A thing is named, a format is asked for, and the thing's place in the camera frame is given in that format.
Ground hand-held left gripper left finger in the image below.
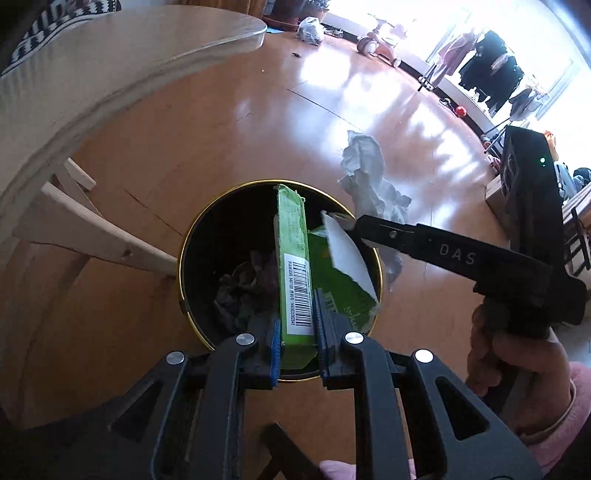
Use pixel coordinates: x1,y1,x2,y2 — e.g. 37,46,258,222
53,314,283,480

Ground potted plant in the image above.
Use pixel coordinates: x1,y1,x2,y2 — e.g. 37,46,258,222
265,0,331,28

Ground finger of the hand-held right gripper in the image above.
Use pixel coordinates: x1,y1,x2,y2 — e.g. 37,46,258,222
353,215,553,283

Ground dark wooden chair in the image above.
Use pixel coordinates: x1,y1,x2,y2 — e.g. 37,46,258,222
561,185,591,278

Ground dark crumpled wrappers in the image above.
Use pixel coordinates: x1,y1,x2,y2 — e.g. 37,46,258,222
212,251,278,333

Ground pink toy tricycle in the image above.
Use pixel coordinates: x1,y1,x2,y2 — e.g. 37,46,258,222
356,14,407,69

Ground long green box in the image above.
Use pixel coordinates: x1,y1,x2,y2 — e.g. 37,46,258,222
273,184,319,370

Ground black bin with gold rim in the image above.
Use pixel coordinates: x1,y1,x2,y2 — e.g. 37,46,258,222
177,181,383,383

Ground person's right hand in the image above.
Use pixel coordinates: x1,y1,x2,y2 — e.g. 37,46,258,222
466,305,574,435

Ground white tissue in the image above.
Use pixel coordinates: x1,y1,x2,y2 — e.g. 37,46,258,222
338,130,413,291

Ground person's pink clothing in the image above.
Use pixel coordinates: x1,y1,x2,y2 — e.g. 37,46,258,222
318,459,411,480

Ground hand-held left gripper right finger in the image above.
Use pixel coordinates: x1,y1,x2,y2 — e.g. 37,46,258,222
314,288,543,480

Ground torn green carton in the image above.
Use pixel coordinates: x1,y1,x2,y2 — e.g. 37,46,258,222
307,211,382,335

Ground clothes rack with clothes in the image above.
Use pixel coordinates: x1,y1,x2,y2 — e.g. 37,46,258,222
418,28,550,121

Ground black white striped blanket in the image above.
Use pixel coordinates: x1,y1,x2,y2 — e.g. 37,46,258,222
0,0,122,77

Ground cardboard box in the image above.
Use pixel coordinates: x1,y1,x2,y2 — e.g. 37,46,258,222
485,178,509,217

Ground person's right forearm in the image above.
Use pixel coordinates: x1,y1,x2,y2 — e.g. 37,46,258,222
515,362,591,476

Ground white plastic bag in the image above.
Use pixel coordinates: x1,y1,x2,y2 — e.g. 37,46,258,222
296,17,325,46

